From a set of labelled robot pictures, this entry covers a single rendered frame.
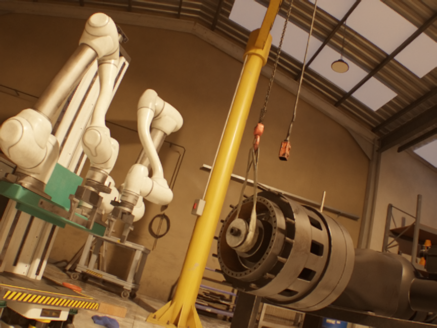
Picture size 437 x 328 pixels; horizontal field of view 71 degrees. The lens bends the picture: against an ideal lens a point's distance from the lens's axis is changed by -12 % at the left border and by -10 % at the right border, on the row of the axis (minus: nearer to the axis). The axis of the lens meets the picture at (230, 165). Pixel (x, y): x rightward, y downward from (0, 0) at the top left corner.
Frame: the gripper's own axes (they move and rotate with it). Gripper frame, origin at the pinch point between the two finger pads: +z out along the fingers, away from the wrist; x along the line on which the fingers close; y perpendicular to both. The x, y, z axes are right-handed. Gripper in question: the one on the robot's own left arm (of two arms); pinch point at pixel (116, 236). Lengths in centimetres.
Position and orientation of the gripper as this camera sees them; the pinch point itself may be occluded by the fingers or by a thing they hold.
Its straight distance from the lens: 174.3
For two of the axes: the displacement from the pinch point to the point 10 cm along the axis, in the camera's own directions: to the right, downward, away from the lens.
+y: 9.3, 1.3, -3.4
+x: 2.6, 4.1, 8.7
